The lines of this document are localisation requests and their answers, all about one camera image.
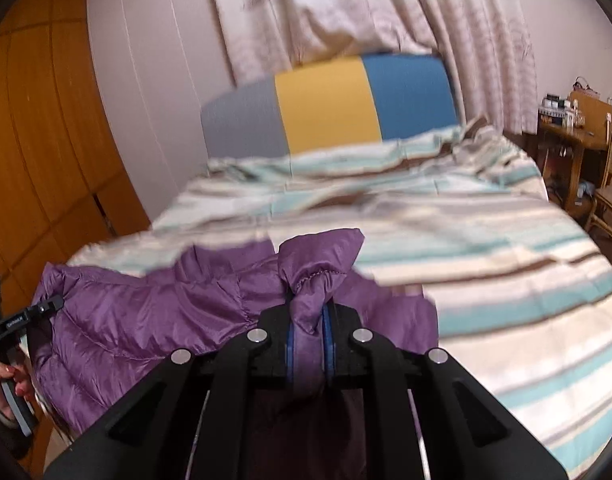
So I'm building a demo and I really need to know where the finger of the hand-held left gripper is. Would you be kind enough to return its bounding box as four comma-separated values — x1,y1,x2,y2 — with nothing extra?
26,295,66,318

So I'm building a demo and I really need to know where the person's left forearm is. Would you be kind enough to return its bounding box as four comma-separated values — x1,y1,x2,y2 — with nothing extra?
0,402,32,462

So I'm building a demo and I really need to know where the wooden wardrobe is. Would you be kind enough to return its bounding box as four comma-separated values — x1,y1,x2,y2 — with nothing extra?
0,0,151,311

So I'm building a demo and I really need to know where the striped duvet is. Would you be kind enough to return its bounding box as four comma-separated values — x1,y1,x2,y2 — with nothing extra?
68,115,612,480

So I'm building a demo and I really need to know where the wooden desk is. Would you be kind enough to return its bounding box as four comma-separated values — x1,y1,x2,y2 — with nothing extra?
536,105,612,213

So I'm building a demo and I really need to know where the group of desk bottles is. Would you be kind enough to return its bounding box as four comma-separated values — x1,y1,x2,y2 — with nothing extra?
540,91,588,130

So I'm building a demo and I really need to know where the grey yellow blue headboard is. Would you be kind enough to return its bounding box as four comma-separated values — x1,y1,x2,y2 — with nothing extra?
201,54,461,161

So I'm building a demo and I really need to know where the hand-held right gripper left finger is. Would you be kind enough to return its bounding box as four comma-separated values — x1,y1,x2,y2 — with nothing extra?
43,305,295,480

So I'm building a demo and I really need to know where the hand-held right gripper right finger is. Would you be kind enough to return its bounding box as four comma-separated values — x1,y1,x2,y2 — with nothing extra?
322,302,569,480

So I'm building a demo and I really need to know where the rattan chair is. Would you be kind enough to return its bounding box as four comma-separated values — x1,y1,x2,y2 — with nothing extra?
585,129,612,277

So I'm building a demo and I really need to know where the ship print curtain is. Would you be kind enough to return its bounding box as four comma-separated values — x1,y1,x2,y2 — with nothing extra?
203,0,542,133

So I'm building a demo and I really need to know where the purple puffer jacket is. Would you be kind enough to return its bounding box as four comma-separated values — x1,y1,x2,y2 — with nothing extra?
33,228,439,480

